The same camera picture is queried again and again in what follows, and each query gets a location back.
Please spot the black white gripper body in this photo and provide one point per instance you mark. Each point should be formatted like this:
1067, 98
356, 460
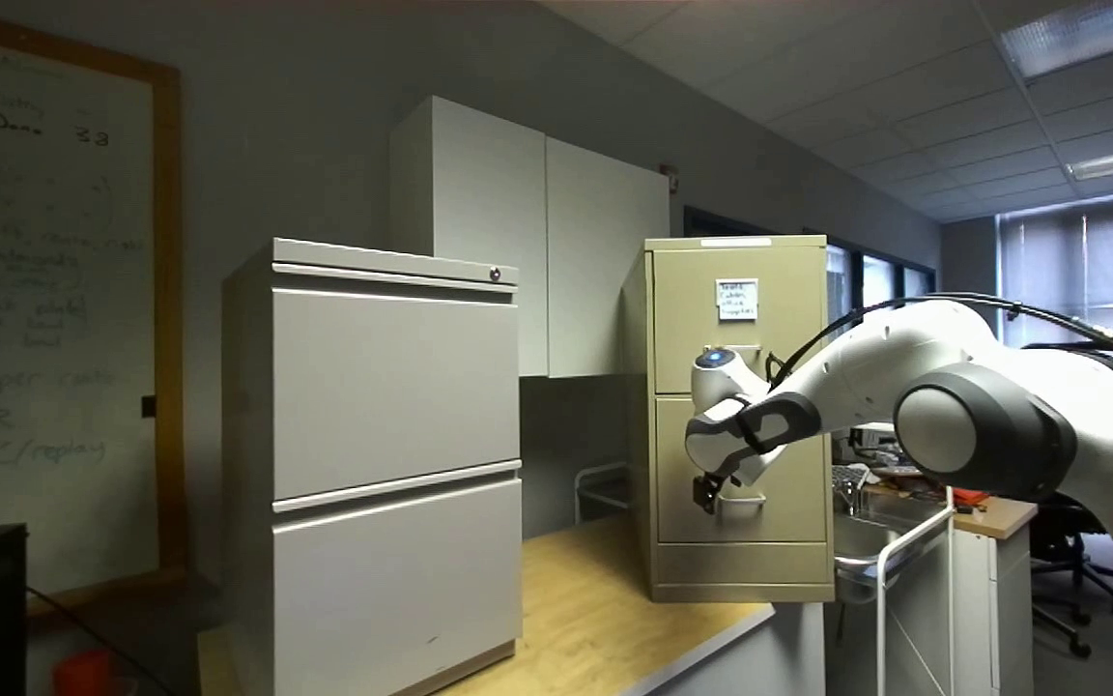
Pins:
731, 493

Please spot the white label card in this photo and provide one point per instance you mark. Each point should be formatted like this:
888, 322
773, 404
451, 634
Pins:
734, 300

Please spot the ceiling light panel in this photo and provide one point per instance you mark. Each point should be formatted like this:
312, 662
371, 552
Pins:
1060, 40

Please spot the beige two-drawer file cabinet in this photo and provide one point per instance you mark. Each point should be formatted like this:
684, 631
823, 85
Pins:
716, 427

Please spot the white wall cupboard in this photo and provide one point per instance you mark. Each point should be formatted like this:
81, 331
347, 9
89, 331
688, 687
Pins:
564, 216

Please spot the beige cabinet drawer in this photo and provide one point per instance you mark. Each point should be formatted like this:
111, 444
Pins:
682, 300
786, 502

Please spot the beige bottom cabinet drawer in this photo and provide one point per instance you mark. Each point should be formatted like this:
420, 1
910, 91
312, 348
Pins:
786, 502

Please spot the white base cabinet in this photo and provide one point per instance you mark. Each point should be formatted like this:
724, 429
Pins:
971, 625

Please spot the wood-framed whiteboard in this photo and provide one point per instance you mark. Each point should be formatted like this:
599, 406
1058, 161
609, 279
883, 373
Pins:
89, 313

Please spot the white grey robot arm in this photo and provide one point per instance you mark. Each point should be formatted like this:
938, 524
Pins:
962, 406

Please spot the black office chair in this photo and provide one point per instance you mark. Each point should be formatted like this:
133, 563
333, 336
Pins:
1058, 542

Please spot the beige top cabinet drawer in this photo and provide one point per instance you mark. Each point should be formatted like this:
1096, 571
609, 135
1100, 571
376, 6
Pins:
682, 300

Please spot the red round object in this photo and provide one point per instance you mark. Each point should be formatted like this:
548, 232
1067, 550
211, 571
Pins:
86, 674

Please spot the grey lateral file cabinet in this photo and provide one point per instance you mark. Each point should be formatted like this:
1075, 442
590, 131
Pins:
371, 469

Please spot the window with blinds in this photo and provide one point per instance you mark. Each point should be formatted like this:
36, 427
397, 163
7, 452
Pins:
1060, 260

